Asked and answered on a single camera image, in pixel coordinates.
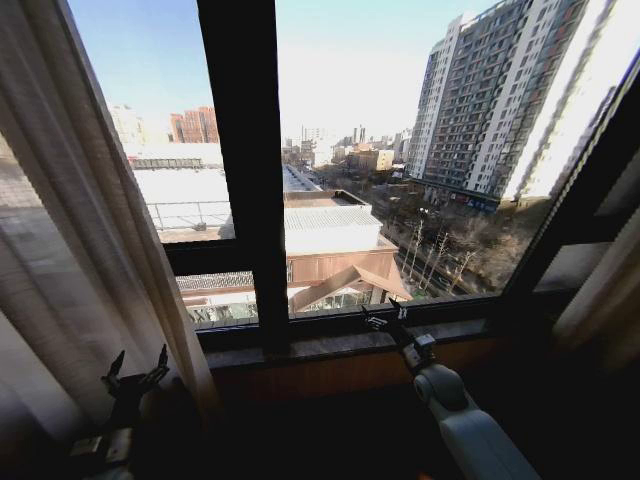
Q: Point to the grey stone window sill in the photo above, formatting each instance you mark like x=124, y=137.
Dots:
x=325, y=346

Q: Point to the sheer white curtain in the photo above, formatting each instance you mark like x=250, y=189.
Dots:
x=75, y=200

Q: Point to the tall grey apartment building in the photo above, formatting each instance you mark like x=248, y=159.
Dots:
x=480, y=100

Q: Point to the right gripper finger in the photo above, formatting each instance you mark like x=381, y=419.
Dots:
x=374, y=320
x=401, y=310

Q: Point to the low brown white-roofed building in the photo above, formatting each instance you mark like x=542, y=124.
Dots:
x=330, y=235

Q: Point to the beige curtain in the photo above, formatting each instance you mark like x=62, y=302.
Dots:
x=600, y=300

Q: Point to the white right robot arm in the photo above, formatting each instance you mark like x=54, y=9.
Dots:
x=465, y=425

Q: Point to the black window frame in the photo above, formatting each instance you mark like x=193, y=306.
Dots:
x=250, y=150

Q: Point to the brown wooden wall panel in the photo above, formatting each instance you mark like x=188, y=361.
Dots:
x=325, y=376

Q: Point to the red brick building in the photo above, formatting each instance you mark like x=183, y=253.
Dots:
x=196, y=125

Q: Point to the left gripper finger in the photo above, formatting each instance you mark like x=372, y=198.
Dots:
x=159, y=364
x=116, y=370

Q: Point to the wide flat white-roofed building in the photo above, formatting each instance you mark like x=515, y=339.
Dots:
x=185, y=195

